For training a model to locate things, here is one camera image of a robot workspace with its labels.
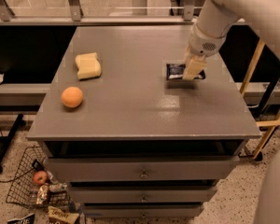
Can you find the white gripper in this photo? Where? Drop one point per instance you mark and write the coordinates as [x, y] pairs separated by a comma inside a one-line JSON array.
[[204, 45]]

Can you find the blue rxbar blueberry wrapper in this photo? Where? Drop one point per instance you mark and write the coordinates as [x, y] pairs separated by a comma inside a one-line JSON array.
[[174, 71]]

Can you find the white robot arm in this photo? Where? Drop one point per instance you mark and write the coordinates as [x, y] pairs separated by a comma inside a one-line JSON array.
[[208, 33]]

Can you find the yellow sponge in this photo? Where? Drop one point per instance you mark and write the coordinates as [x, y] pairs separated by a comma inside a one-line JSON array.
[[88, 66]]

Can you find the grey drawer cabinet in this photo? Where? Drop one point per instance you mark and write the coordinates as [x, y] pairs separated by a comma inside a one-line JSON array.
[[132, 111]]

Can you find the top cabinet drawer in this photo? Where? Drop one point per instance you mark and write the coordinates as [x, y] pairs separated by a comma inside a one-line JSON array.
[[142, 169]]

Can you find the cabinet drawer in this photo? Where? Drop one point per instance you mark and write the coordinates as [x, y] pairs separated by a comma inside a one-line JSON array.
[[142, 169], [161, 194], [124, 211]]

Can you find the orange fruit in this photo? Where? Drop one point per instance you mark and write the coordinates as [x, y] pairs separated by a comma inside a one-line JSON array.
[[72, 97]]

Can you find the middle cabinet drawer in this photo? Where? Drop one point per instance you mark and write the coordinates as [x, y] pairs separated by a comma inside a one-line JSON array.
[[161, 194]]

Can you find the bottom cabinet drawer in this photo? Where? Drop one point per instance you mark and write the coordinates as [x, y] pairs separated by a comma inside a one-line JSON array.
[[124, 211]]

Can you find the red apple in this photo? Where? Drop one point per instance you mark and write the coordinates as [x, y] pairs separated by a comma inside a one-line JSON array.
[[40, 178]]

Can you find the shiny snack wrapper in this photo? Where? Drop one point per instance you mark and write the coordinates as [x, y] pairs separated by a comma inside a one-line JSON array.
[[43, 194]]

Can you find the yellow chip bag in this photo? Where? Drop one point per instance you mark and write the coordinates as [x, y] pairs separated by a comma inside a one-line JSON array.
[[58, 216]]

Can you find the black metal stand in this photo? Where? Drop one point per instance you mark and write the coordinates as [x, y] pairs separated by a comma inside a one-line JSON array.
[[5, 141]]

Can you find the dark snack bag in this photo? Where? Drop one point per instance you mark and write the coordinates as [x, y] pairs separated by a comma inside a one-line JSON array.
[[29, 219]]

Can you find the black wire basket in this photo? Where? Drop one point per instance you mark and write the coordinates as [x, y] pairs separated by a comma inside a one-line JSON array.
[[23, 191]]

